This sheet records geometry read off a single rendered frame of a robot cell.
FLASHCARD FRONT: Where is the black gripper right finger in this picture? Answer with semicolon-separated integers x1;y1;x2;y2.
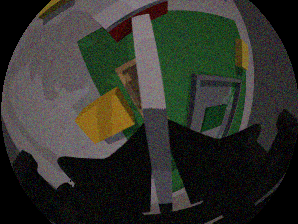
168;119;261;204

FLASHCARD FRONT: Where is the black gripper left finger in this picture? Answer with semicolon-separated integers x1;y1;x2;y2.
57;121;152;213

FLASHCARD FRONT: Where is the green flat mat with square hole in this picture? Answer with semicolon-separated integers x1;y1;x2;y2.
77;10;246;139

